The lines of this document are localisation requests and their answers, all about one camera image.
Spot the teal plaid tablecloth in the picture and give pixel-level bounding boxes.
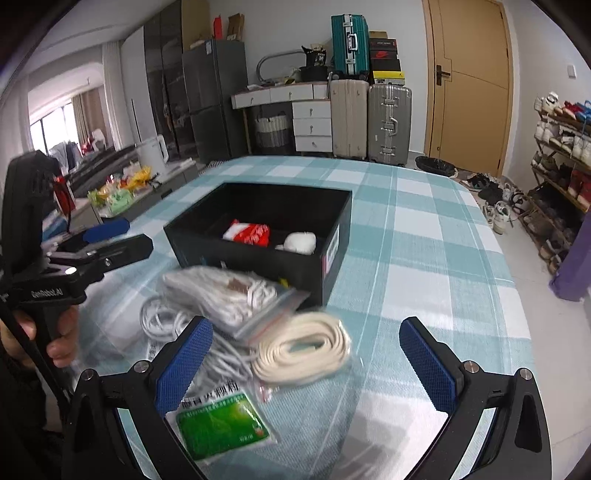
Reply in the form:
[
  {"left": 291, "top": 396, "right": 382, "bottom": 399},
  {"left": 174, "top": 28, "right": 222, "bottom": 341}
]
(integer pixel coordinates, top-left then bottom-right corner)
[{"left": 78, "top": 157, "right": 534, "bottom": 479}]

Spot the white electric kettle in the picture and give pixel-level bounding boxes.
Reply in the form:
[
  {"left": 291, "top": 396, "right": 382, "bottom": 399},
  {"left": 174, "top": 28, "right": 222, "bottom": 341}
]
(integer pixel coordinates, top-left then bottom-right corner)
[{"left": 135, "top": 135, "right": 169, "bottom": 175}]

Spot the white rope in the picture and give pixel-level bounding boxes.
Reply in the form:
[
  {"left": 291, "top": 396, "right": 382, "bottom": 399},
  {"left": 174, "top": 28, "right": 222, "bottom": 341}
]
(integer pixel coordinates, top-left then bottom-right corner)
[{"left": 158, "top": 265, "right": 311, "bottom": 340}]

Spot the silver suitcase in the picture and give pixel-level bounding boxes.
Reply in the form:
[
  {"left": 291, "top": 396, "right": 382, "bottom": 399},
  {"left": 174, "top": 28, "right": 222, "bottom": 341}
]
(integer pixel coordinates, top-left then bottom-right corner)
[{"left": 368, "top": 84, "right": 412, "bottom": 166}]

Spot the stack of shoe boxes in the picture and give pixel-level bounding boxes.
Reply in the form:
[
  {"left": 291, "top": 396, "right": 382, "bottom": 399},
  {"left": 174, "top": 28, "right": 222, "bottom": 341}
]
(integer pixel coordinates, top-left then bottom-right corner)
[{"left": 369, "top": 31, "right": 406, "bottom": 86}]

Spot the purple bag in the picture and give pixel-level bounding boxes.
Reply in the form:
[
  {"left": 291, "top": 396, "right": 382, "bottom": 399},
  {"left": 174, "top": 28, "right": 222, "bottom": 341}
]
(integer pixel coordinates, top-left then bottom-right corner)
[{"left": 549, "top": 218, "right": 591, "bottom": 302}]

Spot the white charging cable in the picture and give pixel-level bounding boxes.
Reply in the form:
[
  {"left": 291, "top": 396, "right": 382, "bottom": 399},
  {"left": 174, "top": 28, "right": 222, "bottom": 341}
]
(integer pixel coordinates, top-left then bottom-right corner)
[{"left": 138, "top": 294, "right": 260, "bottom": 393}]

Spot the black bag on desk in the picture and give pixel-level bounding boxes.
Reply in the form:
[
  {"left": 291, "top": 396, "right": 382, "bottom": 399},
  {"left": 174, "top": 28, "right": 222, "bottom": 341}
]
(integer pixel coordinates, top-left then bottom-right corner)
[{"left": 300, "top": 45, "right": 329, "bottom": 82}]

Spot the cream strap coil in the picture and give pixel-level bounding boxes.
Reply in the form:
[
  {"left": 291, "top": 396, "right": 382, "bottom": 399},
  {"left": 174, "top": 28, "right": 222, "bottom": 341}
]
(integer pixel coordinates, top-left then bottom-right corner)
[{"left": 250, "top": 310, "right": 355, "bottom": 386}]

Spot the white plush toy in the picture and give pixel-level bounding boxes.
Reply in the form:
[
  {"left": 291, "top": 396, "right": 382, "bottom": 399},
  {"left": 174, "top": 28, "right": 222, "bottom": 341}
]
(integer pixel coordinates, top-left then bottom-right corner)
[{"left": 276, "top": 232, "right": 317, "bottom": 255}]

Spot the black storage box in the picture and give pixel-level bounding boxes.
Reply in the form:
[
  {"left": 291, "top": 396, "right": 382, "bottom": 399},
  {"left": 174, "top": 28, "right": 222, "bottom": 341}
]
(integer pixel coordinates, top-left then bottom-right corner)
[{"left": 164, "top": 182, "right": 353, "bottom": 307}]

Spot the green white packet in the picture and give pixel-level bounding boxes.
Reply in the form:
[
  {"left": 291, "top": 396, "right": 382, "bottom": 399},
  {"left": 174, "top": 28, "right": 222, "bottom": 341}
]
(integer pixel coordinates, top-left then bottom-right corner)
[{"left": 166, "top": 380, "right": 277, "bottom": 462}]

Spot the woven laundry basket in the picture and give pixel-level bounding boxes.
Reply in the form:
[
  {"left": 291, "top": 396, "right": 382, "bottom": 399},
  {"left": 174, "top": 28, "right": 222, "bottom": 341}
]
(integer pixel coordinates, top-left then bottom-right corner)
[{"left": 254, "top": 113, "right": 290, "bottom": 149}]

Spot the teal suitcase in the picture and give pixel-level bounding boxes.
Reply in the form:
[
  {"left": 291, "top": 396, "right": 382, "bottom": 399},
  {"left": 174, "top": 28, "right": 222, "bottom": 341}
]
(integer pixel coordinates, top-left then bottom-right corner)
[{"left": 331, "top": 14, "right": 370, "bottom": 81}]

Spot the grey tv cabinet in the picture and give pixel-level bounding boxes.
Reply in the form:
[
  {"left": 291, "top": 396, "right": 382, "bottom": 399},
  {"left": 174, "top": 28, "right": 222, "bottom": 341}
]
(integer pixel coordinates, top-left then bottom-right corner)
[{"left": 70, "top": 160, "right": 205, "bottom": 231}]

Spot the person's left hand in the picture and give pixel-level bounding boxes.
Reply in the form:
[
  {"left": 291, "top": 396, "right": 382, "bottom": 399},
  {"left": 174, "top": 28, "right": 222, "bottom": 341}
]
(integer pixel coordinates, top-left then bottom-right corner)
[{"left": 0, "top": 306, "right": 80, "bottom": 370}]

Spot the red white snack packet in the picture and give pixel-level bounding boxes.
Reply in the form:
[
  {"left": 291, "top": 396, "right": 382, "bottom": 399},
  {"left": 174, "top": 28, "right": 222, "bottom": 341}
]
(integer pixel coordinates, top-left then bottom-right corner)
[{"left": 222, "top": 219, "right": 270, "bottom": 247}]

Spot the wooden door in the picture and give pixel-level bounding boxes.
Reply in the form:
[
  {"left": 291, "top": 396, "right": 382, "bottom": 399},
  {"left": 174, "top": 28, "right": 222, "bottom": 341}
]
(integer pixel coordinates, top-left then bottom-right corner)
[{"left": 423, "top": 1, "right": 514, "bottom": 176}]

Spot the white light switch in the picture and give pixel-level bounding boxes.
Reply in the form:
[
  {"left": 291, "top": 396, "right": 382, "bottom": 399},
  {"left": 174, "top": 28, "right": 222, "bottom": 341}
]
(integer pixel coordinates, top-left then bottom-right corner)
[{"left": 567, "top": 64, "right": 577, "bottom": 79}]

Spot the white drawer desk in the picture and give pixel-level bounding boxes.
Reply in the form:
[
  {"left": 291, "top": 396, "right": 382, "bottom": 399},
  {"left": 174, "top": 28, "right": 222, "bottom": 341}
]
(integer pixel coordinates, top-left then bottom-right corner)
[{"left": 231, "top": 82, "right": 332, "bottom": 154}]

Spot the black trash bin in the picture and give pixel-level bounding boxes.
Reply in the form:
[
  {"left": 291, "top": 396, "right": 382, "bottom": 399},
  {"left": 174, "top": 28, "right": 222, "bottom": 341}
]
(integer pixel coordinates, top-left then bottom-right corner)
[{"left": 415, "top": 155, "right": 458, "bottom": 178}]

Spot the dark grey refrigerator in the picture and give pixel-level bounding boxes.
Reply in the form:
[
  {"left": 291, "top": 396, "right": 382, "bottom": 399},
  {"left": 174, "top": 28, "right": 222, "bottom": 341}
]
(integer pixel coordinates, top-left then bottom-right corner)
[{"left": 182, "top": 39, "right": 247, "bottom": 162}]

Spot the wooden shoe rack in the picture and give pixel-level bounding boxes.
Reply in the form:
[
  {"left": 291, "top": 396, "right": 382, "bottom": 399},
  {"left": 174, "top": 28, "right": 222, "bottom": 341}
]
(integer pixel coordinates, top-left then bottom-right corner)
[{"left": 519, "top": 91, "right": 590, "bottom": 275}]

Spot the beige suitcase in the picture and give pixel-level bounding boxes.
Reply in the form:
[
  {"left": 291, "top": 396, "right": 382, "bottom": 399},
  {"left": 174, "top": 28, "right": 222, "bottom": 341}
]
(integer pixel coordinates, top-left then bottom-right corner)
[{"left": 329, "top": 80, "right": 369, "bottom": 160}]

